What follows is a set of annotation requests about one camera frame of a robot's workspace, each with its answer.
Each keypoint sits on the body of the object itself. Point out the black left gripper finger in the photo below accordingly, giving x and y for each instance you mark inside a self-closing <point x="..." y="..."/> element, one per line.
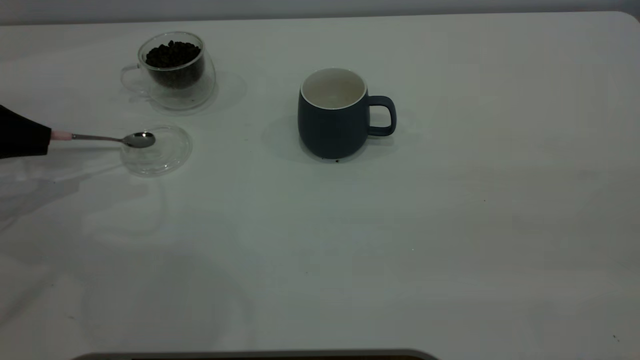
<point x="20" y="125"/>
<point x="20" y="144"/>

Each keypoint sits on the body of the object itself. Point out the dark grey ceramic mug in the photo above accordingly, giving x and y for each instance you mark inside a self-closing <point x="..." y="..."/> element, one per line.
<point x="330" y="130"/>

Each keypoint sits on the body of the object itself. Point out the dark coffee beans heap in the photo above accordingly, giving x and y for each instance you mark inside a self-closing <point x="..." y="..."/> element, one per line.
<point x="172" y="57"/>

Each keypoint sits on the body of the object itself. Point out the clear shallow glass dish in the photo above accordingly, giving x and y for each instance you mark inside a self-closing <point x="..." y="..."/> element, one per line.
<point x="160" y="162"/>

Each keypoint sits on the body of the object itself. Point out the clear double-wall glass cup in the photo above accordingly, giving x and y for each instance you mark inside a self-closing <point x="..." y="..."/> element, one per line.
<point x="201" y="96"/>

